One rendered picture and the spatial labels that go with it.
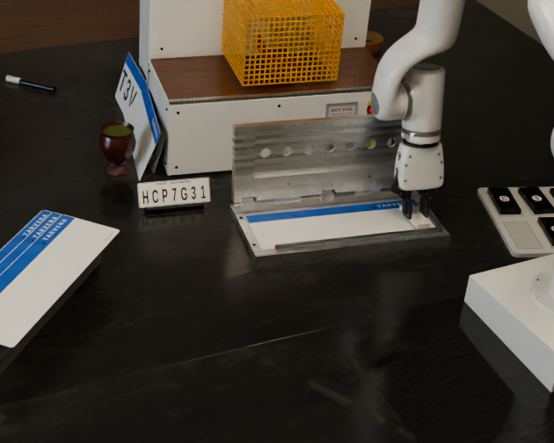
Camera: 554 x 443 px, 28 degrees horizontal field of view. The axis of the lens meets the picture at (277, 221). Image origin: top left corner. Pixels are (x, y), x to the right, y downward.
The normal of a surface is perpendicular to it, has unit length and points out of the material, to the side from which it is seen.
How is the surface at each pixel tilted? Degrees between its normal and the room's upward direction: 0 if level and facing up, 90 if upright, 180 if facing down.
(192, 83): 0
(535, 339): 90
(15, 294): 0
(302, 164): 81
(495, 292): 4
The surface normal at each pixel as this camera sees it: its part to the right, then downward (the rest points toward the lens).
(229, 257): 0.07, -0.84
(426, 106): 0.15, 0.37
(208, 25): 0.29, 0.54
